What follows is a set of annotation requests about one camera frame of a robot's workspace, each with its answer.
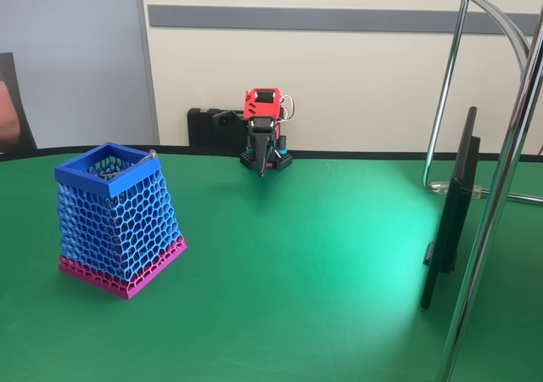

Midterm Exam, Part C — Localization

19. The white red servo cable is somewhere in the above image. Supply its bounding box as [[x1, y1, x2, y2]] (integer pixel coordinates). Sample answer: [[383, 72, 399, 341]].
[[279, 94, 298, 123]]

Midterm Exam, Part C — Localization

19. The black flat light panel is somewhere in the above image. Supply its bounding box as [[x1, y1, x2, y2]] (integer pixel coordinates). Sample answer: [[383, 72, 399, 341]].
[[419, 106, 482, 311]]

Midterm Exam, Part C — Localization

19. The green table cloth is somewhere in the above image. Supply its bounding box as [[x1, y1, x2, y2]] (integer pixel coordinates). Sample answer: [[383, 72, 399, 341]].
[[0, 143, 543, 382]]

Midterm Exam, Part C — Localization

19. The black ribbed case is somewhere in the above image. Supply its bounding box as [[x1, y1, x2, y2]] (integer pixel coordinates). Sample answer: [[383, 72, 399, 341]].
[[188, 107, 251, 149]]

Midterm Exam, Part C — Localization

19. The grey wall rail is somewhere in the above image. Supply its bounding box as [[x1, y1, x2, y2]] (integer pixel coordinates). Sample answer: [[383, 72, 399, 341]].
[[147, 3, 540, 35]]

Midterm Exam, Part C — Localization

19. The chrome tube stand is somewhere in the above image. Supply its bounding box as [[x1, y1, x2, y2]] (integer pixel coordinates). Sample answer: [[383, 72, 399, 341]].
[[422, 0, 543, 382]]

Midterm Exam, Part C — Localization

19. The blue and pink mesh basket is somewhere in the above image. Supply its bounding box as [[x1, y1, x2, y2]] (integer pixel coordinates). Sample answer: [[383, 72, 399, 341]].
[[53, 142, 188, 301]]

